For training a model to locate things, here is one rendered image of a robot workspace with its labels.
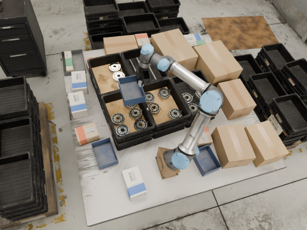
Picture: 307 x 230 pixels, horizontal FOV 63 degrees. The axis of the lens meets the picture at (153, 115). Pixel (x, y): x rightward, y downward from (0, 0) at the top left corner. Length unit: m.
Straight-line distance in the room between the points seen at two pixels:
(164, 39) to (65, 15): 2.13
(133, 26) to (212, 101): 2.02
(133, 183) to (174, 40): 1.39
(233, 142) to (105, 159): 0.99
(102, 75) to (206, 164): 1.15
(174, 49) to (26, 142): 1.59
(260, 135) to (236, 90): 0.46
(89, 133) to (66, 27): 2.34
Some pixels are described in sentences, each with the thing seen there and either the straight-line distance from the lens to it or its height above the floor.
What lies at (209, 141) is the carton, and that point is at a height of 0.78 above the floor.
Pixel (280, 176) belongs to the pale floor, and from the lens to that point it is 3.14.
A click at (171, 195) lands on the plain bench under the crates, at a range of 1.92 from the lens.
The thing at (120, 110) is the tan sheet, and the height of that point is 0.83.
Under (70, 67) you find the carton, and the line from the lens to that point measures 2.43.
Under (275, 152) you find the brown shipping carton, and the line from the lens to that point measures 2.15.
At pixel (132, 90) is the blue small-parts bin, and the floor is 1.07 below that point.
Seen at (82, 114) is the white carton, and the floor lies 0.74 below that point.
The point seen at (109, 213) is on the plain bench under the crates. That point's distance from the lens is 1.87.
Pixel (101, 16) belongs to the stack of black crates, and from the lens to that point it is 3.32.
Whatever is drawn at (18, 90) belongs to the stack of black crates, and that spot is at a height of 0.49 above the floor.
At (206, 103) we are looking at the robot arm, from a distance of 1.44.
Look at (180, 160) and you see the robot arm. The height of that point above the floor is 1.09.
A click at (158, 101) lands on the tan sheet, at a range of 2.10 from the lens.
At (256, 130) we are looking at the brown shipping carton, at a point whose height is 0.86.
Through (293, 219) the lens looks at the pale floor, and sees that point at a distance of 3.06.
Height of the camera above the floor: 2.54
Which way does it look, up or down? 58 degrees down
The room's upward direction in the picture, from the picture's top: 10 degrees clockwise
